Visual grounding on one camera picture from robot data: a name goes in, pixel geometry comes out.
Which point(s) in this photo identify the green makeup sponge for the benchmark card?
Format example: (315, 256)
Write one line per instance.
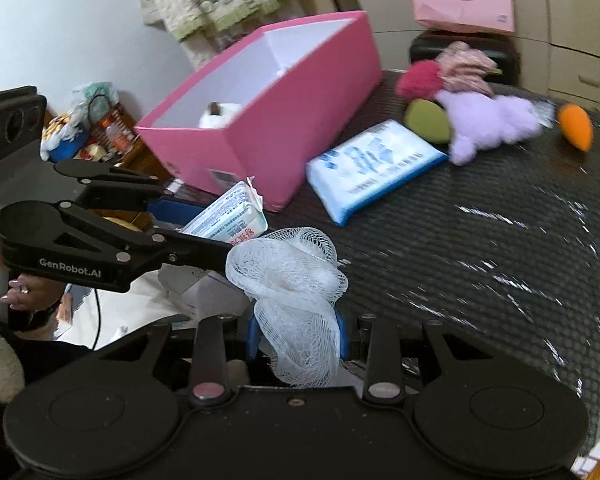
(427, 122)

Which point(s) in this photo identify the pink storage box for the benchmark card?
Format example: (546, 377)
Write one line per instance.
(280, 125)

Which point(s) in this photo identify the large blue white tissue pack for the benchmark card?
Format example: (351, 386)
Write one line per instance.
(375, 165)

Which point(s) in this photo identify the person's left forearm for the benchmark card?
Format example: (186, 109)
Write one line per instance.
(0, 365)

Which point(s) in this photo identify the black suitcase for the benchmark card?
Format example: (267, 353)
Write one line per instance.
(507, 60)

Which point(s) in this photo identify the white plastic bag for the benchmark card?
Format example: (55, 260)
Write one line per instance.
(92, 94)

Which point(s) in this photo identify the orange makeup sponge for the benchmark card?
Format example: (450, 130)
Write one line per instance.
(577, 127)

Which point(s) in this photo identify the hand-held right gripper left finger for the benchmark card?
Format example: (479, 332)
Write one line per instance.
(251, 338)

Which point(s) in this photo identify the white packets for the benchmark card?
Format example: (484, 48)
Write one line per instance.
(485, 120)

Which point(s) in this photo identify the black mesh table cover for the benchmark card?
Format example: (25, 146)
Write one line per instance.
(480, 240)

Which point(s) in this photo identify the person's left hand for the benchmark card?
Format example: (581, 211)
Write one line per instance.
(27, 294)

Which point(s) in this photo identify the white box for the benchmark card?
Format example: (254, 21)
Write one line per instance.
(200, 292)

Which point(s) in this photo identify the pink fluffy heart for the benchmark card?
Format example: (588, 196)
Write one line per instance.
(420, 80)

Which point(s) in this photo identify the white mesh bath sponge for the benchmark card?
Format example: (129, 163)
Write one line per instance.
(285, 270)

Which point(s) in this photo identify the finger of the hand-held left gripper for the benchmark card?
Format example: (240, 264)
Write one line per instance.
(130, 191)
(190, 252)

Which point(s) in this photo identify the beige wardrobe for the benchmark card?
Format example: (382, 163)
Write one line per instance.
(560, 15)

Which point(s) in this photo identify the small tissue pack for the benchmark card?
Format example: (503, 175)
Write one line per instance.
(230, 221)

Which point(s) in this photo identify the blue white plush toy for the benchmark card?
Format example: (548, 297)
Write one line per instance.
(62, 137)

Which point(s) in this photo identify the pink floral cloth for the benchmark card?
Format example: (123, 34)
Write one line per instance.
(462, 67)

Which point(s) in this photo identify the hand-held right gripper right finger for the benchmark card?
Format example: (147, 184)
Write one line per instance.
(343, 335)

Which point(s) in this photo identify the small white packet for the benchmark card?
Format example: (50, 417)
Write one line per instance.
(545, 112)

